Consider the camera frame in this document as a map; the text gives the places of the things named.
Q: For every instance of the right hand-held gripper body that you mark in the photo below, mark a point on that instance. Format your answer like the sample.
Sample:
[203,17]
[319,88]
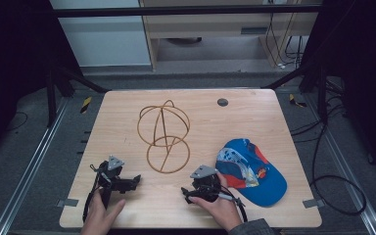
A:
[205,171]

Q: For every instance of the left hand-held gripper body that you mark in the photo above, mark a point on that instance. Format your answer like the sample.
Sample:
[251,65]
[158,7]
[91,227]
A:
[114,163]

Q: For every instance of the blue printed baseball cap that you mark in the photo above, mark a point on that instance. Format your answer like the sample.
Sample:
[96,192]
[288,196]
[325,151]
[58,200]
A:
[258,176]

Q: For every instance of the person's right hand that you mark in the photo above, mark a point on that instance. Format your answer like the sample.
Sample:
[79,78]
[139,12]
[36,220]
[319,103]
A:
[223,212]

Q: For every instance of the person's left hand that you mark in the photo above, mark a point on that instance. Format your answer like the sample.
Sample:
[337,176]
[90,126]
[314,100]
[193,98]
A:
[99,217]

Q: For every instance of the grey tape strip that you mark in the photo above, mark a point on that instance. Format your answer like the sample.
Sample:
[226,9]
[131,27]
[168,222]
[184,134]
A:
[313,203]
[68,202]

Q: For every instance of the yellow black hazard tape piece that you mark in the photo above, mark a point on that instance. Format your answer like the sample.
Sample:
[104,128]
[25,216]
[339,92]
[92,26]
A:
[296,101]
[85,104]

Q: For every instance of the grey round table grommet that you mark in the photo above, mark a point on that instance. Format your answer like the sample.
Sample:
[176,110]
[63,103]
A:
[222,102]

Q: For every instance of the black metal stand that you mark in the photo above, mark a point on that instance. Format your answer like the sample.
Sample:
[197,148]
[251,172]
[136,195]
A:
[321,94]
[51,98]

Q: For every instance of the white cabinet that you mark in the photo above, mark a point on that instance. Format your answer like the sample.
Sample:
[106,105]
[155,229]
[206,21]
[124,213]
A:
[104,42]

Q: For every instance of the light wooden desk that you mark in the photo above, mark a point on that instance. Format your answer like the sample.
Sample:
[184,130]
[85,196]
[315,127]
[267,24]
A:
[209,27]

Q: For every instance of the aluminium floor rail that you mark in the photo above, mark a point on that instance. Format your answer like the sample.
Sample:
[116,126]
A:
[32,163]
[349,173]

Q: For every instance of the black horizontal frame bar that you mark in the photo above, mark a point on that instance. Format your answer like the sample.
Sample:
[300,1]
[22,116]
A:
[176,10]

